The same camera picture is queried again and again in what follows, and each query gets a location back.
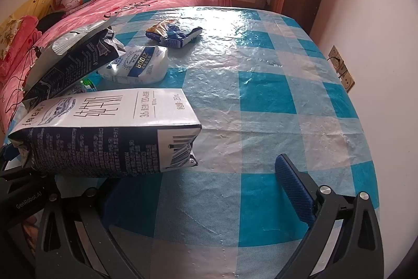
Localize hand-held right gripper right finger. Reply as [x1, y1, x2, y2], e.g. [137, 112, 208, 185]
[274, 153, 384, 279]

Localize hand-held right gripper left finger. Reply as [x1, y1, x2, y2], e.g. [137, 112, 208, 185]
[34, 186, 141, 279]

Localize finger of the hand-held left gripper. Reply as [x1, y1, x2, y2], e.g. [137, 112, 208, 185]
[0, 144, 23, 168]

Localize blue white wipes packet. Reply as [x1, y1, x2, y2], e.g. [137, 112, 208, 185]
[8, 88, 203, 178]

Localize white snack bag blue print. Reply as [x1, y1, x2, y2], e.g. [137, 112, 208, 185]
[97, 45, 169, 86]

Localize blue orange snack wrapper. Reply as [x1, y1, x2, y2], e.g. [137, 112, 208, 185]
[145, 19, 177, 39]

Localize blue checkered tablecloth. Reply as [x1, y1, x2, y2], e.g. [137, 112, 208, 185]
[7, 6, 381, 279]

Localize green white packet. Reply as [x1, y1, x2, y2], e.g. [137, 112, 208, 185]
[80, 76, 100, 93]

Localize pink folded blanket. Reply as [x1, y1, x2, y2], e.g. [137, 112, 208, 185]
[0, 16, 43, 77]

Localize yellow floral pillow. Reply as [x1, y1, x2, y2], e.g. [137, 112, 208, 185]
[0, 16, 22, 47]

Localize black cloth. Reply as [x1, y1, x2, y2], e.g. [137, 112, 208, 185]
[37, 12, 66, 31]

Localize blue white tissue pack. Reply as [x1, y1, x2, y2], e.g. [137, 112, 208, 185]
[163, 26, 203, 48]

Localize wall socket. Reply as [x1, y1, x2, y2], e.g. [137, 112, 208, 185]
[328, 45, 344, 71]
[338, 70, 355, 93]

